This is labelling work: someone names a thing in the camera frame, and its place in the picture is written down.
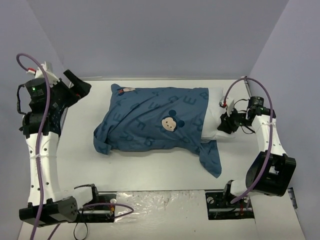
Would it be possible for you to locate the white pillow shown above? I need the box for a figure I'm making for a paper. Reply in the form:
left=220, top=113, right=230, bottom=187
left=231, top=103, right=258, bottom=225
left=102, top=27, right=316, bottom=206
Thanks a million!
left=201, top=87, right=235, bottom=143

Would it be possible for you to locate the blue cartoon print pillowcase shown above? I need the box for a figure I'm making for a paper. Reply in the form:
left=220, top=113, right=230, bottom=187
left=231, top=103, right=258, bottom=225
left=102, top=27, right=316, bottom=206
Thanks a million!
left=93, top=84, right=222, bottom=178

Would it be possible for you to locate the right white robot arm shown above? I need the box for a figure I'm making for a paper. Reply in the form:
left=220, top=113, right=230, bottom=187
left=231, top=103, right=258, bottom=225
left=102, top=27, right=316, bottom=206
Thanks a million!
left=217, top=96, right=297, bottom=207

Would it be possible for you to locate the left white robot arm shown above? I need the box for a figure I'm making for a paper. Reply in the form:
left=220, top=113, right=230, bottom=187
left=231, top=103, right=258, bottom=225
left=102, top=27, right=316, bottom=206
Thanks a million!
left=19, top=69, right=101, bottom=227

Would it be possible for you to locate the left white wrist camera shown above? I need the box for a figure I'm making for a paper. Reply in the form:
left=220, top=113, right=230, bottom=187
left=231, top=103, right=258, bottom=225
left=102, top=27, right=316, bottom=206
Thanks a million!
left=26, top=61, right=62, bottom=87

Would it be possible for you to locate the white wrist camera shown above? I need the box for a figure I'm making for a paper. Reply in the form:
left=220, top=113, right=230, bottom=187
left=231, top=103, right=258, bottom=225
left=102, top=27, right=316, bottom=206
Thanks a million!
left=219, top=96, right=235, bottom=114
left=26, top=61, right=62, bottom=87

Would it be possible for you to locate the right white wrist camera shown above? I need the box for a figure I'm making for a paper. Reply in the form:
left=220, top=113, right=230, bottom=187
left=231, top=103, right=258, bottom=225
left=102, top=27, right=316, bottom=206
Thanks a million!
left=219, top=96, right=235, bottom=114

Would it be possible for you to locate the aluminium table edge rail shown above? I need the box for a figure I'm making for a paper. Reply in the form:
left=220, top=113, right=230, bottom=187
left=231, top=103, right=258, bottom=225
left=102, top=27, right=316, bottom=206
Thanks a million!
left=242, top=76, right=252, bottom=97

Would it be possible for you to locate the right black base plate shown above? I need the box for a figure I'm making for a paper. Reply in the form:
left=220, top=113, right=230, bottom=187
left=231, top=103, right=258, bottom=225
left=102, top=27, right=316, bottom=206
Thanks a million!
left=205, top=190, right=255, bottom=221

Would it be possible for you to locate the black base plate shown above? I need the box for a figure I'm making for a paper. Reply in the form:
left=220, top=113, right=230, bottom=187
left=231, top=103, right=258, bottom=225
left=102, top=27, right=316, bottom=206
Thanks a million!
left=205, top=190, right=255, bottom=221
left=77, top=192, right=117, bottom=223

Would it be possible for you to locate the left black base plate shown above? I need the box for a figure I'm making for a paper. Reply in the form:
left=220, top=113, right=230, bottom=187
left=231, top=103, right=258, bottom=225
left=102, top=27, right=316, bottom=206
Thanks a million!
left=77, top=192, right=117, bottom=223

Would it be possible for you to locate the thin black cable loop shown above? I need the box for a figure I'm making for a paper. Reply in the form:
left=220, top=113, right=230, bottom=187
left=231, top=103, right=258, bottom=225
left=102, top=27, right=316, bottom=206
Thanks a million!
left=73, top=219, right=89, bottom=240

